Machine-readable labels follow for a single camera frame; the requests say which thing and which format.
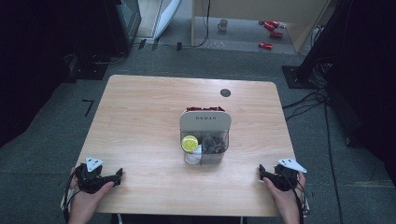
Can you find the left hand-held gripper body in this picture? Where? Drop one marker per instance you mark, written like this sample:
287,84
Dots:
90,182

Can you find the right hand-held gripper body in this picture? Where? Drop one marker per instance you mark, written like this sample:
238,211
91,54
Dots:
285,177

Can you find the person's left hand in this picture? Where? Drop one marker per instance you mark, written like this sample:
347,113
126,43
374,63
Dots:
84,202

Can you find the person's right hand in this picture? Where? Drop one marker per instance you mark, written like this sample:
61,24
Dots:
285,200

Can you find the pile of grey tea bags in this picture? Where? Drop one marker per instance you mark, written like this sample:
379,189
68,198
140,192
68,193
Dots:
214,143

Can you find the white capsule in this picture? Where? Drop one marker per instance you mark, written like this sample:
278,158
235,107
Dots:
193,155

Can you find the clear organiser box white lid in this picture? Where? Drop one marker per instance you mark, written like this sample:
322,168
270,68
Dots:
205,123

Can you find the yellow-lidded capsule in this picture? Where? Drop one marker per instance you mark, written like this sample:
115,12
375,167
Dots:
189,143

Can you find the grey table grommet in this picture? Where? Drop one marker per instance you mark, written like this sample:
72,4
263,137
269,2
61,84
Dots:
225,92

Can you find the black metal stand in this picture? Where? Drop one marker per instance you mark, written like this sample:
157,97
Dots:
306,71

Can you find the red packet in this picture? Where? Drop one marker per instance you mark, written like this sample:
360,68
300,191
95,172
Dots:
270,25
265,45
276,34

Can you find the grey mug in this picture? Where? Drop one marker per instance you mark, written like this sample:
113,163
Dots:
222,25

